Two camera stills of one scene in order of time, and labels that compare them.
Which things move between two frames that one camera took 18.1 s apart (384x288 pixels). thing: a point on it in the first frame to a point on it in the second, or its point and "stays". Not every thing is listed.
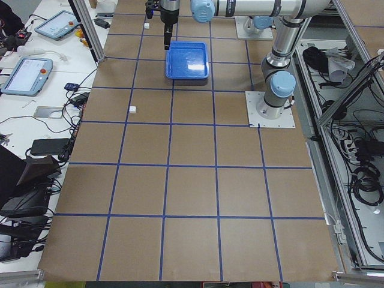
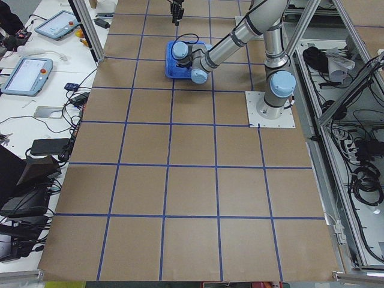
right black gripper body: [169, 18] to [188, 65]
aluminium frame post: [83, 16] stays
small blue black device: [71, 86] stays
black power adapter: [48, 146] stays
